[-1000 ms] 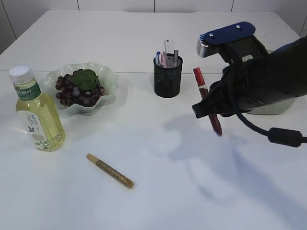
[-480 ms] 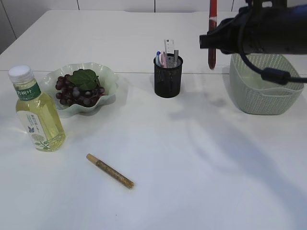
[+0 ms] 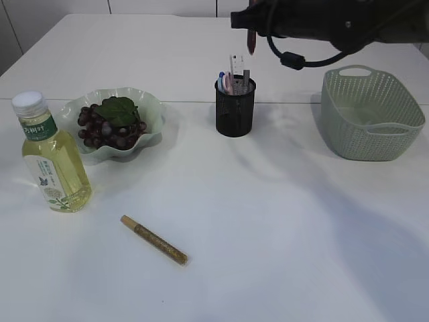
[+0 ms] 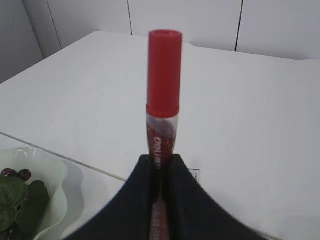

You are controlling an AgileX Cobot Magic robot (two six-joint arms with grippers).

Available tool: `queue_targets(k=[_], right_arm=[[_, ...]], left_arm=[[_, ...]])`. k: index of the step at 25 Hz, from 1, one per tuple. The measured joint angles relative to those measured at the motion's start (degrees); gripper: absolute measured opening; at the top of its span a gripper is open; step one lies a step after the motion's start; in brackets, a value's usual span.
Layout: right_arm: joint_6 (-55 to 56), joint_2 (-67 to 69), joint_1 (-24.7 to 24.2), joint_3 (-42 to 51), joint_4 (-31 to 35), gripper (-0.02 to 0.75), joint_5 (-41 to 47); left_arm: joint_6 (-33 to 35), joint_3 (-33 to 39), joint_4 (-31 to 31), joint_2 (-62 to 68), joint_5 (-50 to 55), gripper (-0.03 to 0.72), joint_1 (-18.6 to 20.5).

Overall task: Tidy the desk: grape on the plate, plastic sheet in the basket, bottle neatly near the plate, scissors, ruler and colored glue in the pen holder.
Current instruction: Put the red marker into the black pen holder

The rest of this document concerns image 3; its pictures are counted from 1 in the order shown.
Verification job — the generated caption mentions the blue scissors with cover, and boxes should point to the blue scissors with cover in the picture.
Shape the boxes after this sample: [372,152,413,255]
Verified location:
[217,72,225,94]

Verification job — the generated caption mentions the gold glitter marker pen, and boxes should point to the gold glitter marker pen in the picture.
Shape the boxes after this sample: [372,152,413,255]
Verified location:
[121,215,188,266]

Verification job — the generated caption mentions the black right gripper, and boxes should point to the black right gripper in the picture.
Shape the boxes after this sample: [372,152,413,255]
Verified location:
[230,1,278,32]

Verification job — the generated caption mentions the silver glitter marker pen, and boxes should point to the silver glitter marker pen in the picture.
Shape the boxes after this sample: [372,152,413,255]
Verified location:
[243,69,250,93]

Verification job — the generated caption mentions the green woven plastic basket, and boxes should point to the green woven plastic basket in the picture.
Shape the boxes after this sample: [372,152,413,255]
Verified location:
[321,65,426,162]

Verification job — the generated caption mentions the pink purple small scissors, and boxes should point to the pink purple small scissors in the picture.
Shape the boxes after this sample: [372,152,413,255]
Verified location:
[222,72,233,95]

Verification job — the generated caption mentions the purple artificial grape bunch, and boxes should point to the purple artificial grape bunch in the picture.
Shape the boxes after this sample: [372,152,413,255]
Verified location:
[77,96,147,150]

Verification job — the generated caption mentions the red marker pen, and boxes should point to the red marker pen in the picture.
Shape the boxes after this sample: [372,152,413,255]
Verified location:
[247,30,257,56]

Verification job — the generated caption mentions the black mesh pen holder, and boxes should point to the black mesh pen holder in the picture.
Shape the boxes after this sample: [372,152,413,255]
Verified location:
[214,78,256,138]

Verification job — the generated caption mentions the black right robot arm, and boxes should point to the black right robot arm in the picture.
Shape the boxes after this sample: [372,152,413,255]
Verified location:
[230,0,428,70]

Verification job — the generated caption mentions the clear plastic ruler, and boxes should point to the clear plastic ruler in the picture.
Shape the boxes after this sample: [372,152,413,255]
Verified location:
[229,54,245,76]

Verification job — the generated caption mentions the green wavy glass plate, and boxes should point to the green wavy glass plate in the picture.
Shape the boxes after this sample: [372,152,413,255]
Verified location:
[54,87,166,164]

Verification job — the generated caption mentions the green tea plastic bottle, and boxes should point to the green tea plastic bottle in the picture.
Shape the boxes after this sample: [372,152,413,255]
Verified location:
[11,91,92,213]

